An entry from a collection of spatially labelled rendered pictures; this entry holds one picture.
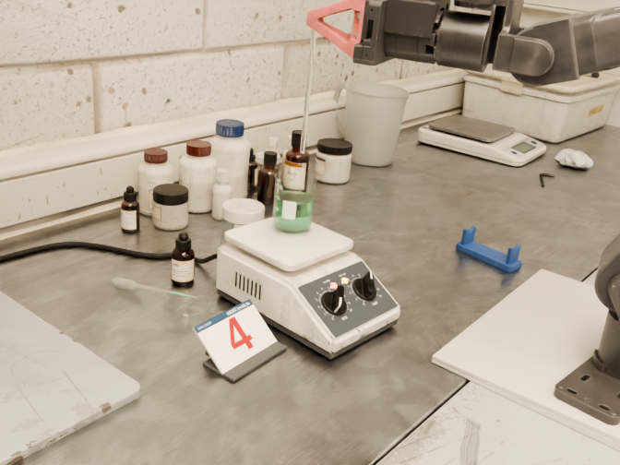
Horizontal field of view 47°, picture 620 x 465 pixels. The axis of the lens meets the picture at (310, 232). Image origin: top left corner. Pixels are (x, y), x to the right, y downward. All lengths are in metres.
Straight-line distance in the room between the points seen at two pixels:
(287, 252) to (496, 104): 1.18
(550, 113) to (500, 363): 1.12
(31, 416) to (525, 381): 0.50
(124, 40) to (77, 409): 0.65
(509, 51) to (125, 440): 0.51
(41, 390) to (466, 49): 0.53
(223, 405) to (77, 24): 0.63
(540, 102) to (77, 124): 1.15
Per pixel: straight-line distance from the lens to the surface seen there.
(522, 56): 0.73
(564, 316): 0.97
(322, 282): 0.83
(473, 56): 0.76
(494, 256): 1.12
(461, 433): 0.74
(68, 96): 1.14
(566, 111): 1.87
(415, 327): 0.90
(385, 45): 0.78
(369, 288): 0.84
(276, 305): 0.84
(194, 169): 1.14
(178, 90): 1.27
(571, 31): 0.73
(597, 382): 0.83
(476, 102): 1.96
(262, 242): 0.86
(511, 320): 0.93
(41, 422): 0.71
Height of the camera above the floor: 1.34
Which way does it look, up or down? 23 degrees down
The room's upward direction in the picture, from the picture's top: 6 degrees clockwise
